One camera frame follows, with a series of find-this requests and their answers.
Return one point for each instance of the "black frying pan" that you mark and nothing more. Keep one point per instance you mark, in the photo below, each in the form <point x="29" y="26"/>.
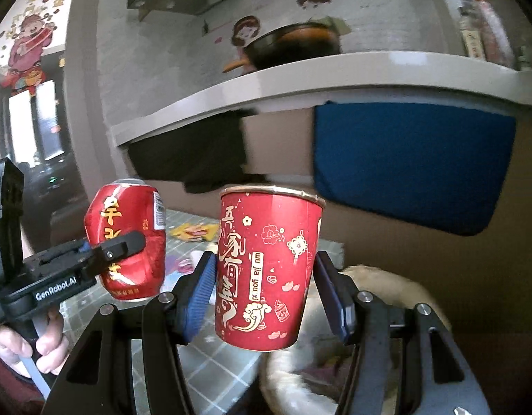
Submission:
<point x="289" y="44"/>

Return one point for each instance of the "cartoon couple wall sticker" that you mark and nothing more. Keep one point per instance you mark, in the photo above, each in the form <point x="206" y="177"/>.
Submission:
<point x="275" y="15"/>

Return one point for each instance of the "red fortune god poster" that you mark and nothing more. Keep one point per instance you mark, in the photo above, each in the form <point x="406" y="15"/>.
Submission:
<point x="30" y="30"/>

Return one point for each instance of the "crushed red soda can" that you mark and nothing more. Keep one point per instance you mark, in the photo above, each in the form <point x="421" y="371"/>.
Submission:
<point x="127" y="218"/>

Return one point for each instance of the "yellow candy wrapper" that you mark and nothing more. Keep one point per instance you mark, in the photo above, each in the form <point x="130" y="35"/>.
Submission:
<point x="193" y="233"/>

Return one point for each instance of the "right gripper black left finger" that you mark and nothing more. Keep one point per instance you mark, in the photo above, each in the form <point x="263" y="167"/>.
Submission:
<point x="192" y="293"/>

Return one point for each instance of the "brown cardboard backing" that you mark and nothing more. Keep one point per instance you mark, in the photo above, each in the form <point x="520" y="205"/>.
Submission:
<point x="483" y="282"/>

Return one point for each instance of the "person's left hand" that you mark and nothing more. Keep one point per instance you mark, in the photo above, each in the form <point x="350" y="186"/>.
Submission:
<point x="53" y="346"/>

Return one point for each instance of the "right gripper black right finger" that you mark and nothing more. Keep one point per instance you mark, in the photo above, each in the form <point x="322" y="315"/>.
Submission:
<point x="336" y="293"/>

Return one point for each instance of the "red paper cup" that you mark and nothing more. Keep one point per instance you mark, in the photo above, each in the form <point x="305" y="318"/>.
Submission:
<point x="266" y="249"/>

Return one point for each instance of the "black cloth panel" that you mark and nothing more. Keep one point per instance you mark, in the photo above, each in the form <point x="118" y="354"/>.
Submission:
<point x="203" y="156"/>

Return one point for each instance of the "grey white countertop shelf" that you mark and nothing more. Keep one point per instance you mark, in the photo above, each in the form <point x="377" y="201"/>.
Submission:
<point x="330" y="74"/>

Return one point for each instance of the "purple pink heart sponge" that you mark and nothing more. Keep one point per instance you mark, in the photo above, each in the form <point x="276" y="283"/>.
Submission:
<point x="176" y="264"/>

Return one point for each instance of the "dark red left sleeve forearm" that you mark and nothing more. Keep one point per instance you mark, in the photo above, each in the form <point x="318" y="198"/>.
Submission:
<point x="18" y="394"/>

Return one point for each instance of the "blue cloth panel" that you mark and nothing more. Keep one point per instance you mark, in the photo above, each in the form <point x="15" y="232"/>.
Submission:
<point x="435" y="166"/>

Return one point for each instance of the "orange capped bottle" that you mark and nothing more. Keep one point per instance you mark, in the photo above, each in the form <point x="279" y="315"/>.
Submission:
<point x="496" y="45"/>

